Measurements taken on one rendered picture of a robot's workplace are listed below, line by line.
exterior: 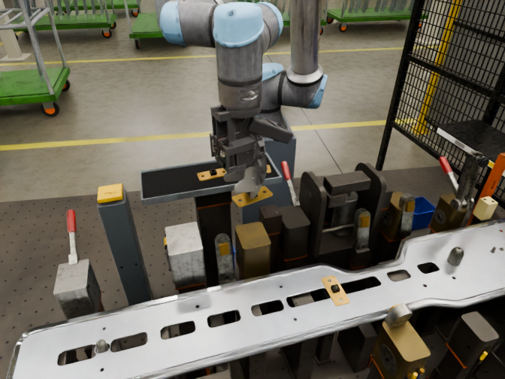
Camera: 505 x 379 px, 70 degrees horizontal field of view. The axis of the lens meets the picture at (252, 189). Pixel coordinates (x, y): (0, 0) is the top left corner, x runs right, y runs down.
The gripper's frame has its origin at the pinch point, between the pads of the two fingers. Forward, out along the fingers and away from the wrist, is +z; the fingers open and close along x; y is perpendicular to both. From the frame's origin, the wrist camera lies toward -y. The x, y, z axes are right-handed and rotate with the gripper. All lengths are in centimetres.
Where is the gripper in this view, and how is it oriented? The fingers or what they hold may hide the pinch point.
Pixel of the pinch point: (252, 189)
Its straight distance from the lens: 76.3
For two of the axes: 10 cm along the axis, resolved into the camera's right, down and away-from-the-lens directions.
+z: 0.1, 7.9, 6.1
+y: -8.6, 3.1, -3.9
